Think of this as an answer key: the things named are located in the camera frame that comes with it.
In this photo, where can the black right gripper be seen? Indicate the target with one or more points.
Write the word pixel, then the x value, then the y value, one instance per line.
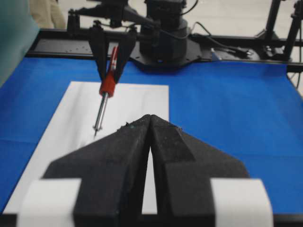
pixel 116 11

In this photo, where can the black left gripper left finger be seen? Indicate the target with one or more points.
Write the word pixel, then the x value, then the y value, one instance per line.
pixel 98 185

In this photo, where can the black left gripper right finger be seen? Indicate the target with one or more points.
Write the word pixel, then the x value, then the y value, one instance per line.
pixel 198 185

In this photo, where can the orange handled soldering iron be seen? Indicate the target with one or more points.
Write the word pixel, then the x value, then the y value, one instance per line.
pixel 106 90

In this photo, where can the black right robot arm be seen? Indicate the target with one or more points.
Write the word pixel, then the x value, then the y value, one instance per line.
pixel 160 37

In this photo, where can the blue table mat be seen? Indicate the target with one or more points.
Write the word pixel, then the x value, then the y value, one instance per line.
pixel 250 110

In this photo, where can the dark green backdrop sheet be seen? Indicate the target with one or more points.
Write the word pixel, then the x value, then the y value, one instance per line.
pixel 18 30

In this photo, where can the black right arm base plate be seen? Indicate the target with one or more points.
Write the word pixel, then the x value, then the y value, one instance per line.
pixel 167 56

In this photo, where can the black aluminium frame rail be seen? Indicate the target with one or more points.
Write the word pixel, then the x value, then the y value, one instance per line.
pixel 52 43

